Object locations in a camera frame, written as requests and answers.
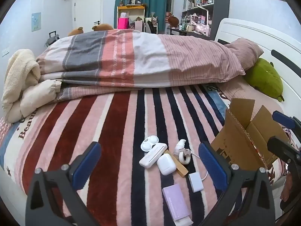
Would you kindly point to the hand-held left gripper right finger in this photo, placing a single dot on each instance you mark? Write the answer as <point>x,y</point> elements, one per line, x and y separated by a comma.
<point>211,167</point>

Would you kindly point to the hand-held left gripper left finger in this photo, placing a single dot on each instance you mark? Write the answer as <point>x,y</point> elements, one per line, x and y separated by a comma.
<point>87,167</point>

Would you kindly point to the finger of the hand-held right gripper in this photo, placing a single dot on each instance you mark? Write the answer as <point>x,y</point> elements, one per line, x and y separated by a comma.
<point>281,146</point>
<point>282,119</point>

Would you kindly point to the brown cardboard box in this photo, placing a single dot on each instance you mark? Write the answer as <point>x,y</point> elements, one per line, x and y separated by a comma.
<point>244,143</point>

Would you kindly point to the white earbuds case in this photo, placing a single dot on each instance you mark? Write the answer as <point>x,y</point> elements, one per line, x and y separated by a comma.
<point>166,164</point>

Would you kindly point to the purple box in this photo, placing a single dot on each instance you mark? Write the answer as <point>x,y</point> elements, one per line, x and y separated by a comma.
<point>176,200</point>

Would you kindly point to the person's right forearm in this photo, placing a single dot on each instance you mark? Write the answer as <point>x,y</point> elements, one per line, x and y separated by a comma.
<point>285,189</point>

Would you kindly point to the white tape roll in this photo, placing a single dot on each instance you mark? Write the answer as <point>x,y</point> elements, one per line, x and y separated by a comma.
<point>185,157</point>

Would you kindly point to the tan wooden block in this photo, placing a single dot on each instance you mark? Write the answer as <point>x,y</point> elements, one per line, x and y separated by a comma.
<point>180,167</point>

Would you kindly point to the green plush toy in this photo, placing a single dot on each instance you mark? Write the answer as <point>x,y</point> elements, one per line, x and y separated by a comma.
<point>265,77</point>

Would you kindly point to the pink ribbed pillow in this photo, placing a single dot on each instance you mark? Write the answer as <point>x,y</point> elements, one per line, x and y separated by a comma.
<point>244,91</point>

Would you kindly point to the striped plush blanket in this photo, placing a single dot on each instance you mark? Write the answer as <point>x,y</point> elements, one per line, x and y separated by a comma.
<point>122,127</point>

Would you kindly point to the white oblong case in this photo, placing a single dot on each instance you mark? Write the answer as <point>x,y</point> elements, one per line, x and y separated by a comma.
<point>152,156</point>

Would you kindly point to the white tube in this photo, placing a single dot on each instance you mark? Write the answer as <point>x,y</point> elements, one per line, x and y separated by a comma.
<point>184,221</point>

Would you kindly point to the white round lens case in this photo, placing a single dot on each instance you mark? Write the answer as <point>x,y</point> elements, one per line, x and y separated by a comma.
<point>148,142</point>

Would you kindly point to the pink striped pillow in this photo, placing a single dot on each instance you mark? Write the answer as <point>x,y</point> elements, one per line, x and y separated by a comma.
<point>244,50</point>

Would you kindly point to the white bed headboard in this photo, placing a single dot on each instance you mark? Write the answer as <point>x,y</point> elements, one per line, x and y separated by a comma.
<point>247,30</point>

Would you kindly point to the cream fleece jacket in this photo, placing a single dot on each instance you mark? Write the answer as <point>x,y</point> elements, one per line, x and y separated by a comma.
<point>21,80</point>

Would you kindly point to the pink bag on desk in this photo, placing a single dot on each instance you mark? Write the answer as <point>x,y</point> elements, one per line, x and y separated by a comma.
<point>202,29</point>

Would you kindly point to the striped pink grey duvet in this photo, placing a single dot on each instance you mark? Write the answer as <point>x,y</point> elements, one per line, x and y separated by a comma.
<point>141,56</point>

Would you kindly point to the black suitcase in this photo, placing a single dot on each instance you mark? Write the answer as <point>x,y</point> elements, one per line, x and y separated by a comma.
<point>51,38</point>

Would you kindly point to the brown plush bear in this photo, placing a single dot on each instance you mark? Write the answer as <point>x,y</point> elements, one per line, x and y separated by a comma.
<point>102,27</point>
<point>76,31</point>

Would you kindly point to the cluttered bookshelf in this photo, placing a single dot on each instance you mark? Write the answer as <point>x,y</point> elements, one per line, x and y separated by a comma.
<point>202,2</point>

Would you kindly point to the brown round plush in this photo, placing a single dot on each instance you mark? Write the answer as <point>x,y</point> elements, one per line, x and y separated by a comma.
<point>174,20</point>

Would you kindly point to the pink box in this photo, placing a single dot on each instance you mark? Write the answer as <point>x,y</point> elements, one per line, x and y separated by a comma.
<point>123,23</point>

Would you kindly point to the white door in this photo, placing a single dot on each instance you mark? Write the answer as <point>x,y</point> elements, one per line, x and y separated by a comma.
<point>88,9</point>

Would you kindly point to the yellow shelf unit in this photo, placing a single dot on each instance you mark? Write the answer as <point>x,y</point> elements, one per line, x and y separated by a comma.
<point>130,10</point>

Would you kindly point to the blue wall poster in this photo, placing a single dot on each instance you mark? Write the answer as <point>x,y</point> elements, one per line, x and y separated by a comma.
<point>36,21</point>

